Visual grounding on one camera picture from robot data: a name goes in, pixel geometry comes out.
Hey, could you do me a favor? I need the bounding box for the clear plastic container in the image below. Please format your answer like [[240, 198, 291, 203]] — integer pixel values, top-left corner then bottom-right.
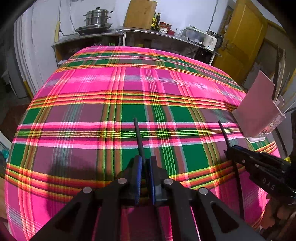
[[183, 27, 206, 45]]

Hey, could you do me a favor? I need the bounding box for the white electric kettle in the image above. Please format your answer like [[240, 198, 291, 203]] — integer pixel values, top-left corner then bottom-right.
[[203, 31, 223, 51]]

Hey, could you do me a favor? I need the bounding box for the steel steamer pot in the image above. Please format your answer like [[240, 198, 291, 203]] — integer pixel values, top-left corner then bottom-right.
[[84, 7, 113, 26]]

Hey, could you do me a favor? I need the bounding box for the black chopstick lone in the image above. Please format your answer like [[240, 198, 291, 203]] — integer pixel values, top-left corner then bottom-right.
[[133, 118, 146, 164]]

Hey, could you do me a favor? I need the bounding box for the dark oil bottle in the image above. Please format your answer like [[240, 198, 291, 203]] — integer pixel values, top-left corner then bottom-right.
[[154, 13, 161, 31]]

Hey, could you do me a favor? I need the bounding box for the induction cooktop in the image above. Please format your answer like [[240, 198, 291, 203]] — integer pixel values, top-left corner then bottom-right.
[[75, 23, 112, 35]]

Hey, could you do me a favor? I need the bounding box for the steel kitchen counter table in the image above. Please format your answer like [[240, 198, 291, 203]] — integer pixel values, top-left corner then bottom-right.
[[116, 27, 221, 65]]

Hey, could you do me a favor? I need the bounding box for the yellow wooden door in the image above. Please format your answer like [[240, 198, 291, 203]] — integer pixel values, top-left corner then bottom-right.
[[213, 1, 267, 85]]

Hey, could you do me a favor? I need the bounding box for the red lidded jar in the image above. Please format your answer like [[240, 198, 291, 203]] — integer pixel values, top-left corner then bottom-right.
[[158, 22, 171, 34]]

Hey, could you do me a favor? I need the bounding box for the pink utensil holder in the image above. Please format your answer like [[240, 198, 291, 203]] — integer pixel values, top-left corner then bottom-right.
[[232, 71, 286, 143]]

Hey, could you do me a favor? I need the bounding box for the wooden cutting board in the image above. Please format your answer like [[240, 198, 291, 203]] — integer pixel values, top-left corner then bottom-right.
[[123, 0, 157, 30]]

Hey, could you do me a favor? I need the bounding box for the pink plaid tablecloth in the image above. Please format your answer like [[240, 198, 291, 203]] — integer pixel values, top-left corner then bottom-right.
[[5, 46, 279, 240]]

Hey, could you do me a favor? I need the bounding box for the pale wooden chopstick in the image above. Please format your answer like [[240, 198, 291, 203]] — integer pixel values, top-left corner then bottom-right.
[[278, 49, 286, 96]]

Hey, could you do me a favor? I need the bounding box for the long black chopstick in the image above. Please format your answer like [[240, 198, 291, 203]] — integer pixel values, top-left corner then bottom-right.
[[272, 46, 279, 100]]

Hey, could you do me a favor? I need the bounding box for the power strip on wall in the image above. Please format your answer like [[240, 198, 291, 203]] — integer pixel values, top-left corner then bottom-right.
[[54, 21, 61, 43]]

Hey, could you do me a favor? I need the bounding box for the low steel shelf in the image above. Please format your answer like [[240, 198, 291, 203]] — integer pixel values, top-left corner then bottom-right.
[[52, 30, 123, 67]]

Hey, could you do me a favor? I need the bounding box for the person right hand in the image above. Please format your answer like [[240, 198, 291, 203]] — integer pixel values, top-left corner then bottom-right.
[[260, 194, 295, 230]]

